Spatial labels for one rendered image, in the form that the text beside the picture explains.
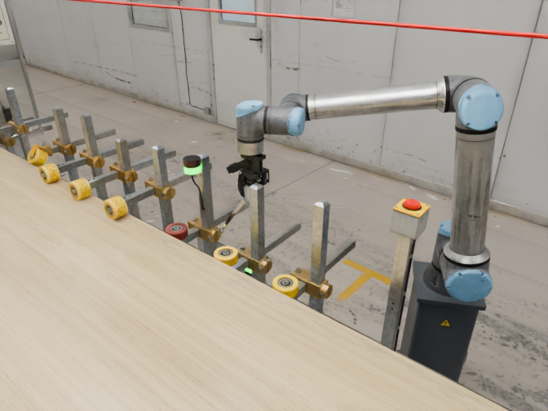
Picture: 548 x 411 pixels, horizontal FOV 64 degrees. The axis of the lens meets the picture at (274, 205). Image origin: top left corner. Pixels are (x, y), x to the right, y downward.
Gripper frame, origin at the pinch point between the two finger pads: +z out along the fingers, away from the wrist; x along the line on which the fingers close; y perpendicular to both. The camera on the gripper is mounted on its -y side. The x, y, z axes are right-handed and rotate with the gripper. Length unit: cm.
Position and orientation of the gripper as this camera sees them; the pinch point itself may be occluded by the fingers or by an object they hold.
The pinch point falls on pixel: (248, 201)
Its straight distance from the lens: 158.9
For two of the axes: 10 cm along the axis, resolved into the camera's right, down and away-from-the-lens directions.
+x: 6.2, -3.8, 6.8
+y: 7.8, 3.0, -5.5
